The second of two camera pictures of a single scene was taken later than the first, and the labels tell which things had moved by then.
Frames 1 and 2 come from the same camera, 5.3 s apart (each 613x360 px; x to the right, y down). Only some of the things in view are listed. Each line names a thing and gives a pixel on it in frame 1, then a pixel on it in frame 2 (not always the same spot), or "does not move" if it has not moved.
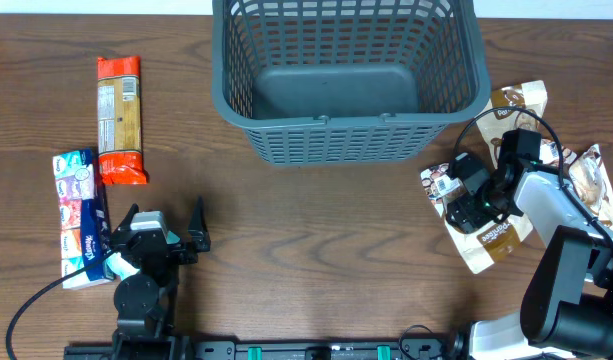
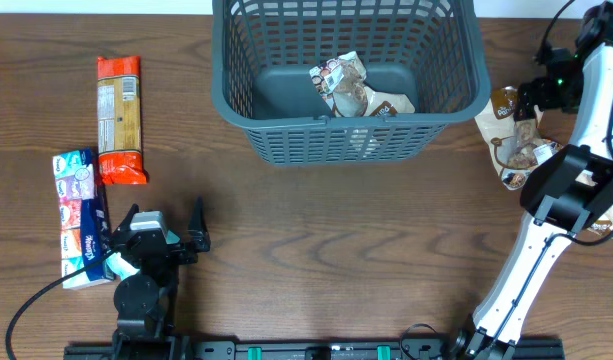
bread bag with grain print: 440,187 → 341,80
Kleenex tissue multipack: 83,229 does not move
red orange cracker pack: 119,121 does not move
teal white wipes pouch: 119,266 does not move
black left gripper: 198,235 does not move
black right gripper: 465,212 → 545,97
